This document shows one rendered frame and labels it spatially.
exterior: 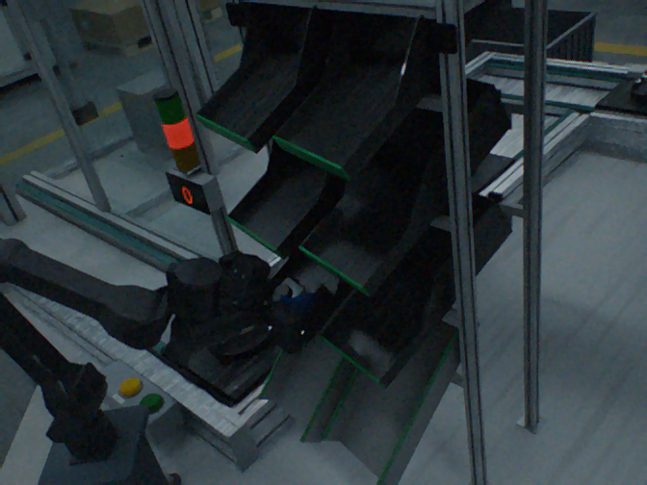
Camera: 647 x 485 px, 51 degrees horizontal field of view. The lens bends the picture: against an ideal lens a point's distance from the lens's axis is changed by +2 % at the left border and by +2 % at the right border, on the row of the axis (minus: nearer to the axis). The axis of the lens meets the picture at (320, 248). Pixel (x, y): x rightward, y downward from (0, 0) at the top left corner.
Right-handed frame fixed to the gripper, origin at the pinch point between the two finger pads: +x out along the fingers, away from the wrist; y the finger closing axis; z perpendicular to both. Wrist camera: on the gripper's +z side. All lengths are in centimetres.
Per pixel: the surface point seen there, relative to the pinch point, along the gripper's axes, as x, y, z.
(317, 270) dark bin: 8.2, 4.1, -0.3
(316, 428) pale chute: 2.3, -4.1, -23.3
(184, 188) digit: 8, 50, -1
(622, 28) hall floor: 426, 204, -24
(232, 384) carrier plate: 0.7, 20.0, -29.0
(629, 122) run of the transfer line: 126, 23, 0
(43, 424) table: -26, 52, -47
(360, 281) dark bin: -0.4, -16.2, 9.9
